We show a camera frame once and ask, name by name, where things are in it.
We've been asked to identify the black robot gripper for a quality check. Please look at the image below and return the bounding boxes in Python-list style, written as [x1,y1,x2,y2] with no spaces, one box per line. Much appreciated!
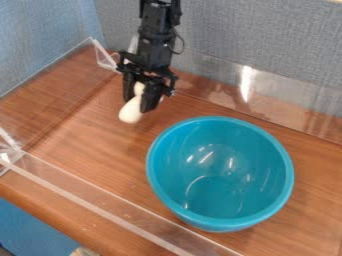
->
[117,49,179,113]

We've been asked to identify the white brown toy mushroom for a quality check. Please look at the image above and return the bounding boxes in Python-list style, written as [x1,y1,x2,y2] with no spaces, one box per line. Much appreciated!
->
[117,81,166,124]

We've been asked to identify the blue plastic bowl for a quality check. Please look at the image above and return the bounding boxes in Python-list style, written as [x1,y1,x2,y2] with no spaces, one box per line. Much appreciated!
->
[146,116,295,233]

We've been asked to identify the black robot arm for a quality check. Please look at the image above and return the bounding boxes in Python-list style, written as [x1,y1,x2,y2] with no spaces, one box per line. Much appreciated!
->
[116,0,182,113]

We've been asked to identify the clear acrylic left barrier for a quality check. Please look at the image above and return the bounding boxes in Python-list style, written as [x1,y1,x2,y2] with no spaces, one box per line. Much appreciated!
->
[0,38,113,149]

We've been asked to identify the clear acrylic barrier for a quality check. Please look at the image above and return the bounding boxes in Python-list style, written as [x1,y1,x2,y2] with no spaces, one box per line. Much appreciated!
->
[0,151,244,256]
[171,51,342,145]
[0,38,113,149]

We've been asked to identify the clear acrylic back barrier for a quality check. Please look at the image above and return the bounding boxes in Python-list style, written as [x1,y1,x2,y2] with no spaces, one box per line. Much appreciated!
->
[171,51,342,145]

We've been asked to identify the clear acrylic front barrier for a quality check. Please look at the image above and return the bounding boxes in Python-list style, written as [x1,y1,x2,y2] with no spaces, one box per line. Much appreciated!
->
[0,151,244,256]

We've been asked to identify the clear acrylic corner bracket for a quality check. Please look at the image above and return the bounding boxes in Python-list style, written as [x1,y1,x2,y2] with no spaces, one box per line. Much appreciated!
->
[91,34,139,73]

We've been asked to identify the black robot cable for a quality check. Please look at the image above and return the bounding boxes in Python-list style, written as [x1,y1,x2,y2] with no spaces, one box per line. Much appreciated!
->
[168,29,187,56]

